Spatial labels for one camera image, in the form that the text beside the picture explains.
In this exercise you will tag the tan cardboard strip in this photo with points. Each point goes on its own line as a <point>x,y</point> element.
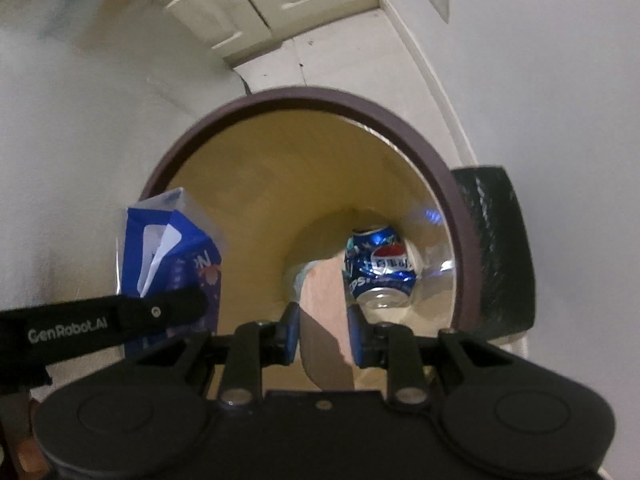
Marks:
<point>325,320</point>

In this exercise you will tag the black woven floor mat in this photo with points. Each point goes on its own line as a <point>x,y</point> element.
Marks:
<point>500,240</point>

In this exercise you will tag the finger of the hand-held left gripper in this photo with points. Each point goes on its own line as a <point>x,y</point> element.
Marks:
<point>170,310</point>

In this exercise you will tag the crushed blue soda can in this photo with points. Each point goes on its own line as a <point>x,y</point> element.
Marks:
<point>380,260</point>

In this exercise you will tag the blue and white packet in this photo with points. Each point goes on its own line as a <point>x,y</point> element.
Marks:
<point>200,265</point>

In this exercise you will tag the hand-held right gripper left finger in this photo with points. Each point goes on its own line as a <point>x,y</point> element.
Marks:
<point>292,330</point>

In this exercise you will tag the yellow bin with brown rim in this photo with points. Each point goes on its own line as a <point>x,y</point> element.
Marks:
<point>250,185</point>

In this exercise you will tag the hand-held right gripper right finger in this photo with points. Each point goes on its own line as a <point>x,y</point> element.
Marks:
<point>356,335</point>

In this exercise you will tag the person's left hand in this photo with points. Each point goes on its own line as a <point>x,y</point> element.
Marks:
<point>22,452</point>

